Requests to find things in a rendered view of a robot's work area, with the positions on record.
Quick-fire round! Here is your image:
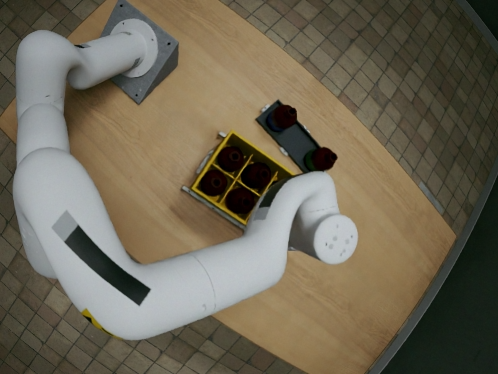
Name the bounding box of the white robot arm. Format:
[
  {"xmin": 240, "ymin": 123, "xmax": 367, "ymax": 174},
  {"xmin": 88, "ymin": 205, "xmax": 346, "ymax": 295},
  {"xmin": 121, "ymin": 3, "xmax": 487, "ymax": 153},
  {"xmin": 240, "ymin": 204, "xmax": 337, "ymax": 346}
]
[{"xmin": 13, "ymin": 19, "xmax": 358, "ymax": 340}]

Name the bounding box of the yellow crate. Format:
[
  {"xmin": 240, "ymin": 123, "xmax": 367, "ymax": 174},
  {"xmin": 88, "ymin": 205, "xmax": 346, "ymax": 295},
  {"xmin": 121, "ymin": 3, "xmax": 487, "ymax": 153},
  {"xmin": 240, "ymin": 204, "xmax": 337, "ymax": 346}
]
[{"xmin": 190, "ymin": 133, "xmax": 296, "ymax": 225}]

